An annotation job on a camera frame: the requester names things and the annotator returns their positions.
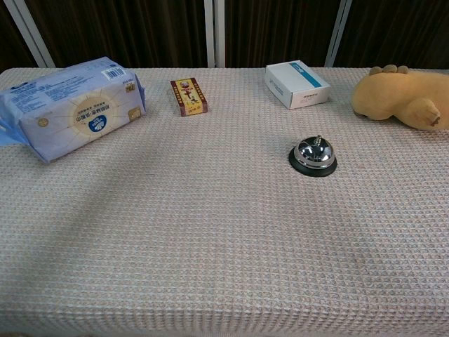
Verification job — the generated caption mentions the dark brown curtain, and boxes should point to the dark brown curtain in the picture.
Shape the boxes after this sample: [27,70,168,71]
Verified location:
[0,0,449,74]

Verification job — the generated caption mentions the blue tissue paper pack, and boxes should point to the blue tissue paper pack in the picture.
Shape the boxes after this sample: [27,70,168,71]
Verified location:
[0,56,147,165]

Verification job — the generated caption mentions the white screen frame post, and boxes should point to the white screen frame post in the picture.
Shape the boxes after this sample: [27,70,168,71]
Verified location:
[3,0,56,69]
[203,0,226,69]
[324,0,353,68]

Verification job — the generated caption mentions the red yellow small box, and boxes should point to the red yellow small box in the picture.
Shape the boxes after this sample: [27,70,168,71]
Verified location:
[170,79,209,118]

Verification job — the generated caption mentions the white box with teal stripe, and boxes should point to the white box with teal stripe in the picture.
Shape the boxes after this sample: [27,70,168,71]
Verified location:
[264,60,332,110]

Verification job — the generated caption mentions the beige waffle weave tablecloth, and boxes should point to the beige waffle weave tablecloth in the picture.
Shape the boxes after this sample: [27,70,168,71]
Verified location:
[0,66,449,337]

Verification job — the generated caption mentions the yellow plush toy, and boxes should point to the yellow plush toy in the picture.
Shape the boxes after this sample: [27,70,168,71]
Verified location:
[351,64,449,131]

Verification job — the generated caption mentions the silver desk call bell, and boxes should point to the silver desk call bell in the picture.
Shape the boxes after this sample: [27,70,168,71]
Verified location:
[288,134,338,178]

